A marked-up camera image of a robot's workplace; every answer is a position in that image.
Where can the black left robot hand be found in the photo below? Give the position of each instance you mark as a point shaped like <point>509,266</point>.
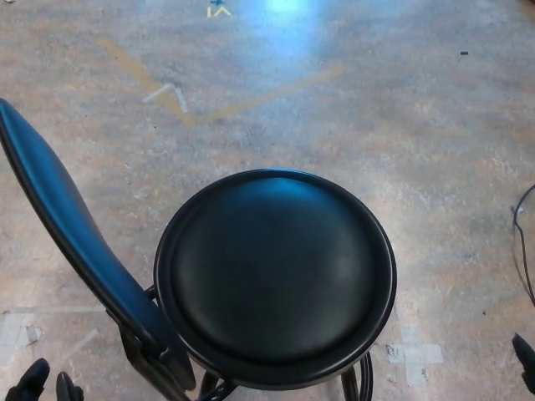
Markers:
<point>31,382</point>

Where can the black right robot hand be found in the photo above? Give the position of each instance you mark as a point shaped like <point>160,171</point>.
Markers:
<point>529,359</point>

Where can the black swivel chair with backrest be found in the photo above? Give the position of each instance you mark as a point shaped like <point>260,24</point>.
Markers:
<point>276,267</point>

